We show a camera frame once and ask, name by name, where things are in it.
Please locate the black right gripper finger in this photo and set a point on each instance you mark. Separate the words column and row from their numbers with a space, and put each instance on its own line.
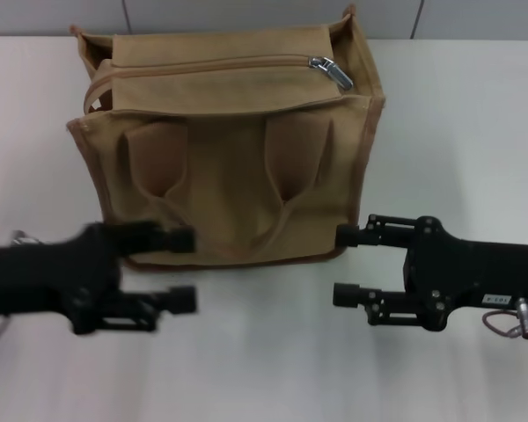
column 349, row 236
column 347, row 296

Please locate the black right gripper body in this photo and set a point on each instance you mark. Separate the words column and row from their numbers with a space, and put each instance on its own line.
column 475, row 272

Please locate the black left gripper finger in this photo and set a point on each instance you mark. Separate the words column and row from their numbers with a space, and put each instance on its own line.
column 180, row 300
column 158, row 241

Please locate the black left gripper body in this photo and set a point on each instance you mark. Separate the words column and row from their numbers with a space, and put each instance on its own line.
column 48, row 277

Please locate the khaki canvas food bag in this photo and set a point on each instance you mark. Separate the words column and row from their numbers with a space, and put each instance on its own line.
column 229, row 176

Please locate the silver metal zipper pull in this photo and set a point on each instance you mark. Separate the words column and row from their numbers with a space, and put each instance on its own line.
column 332, row 72

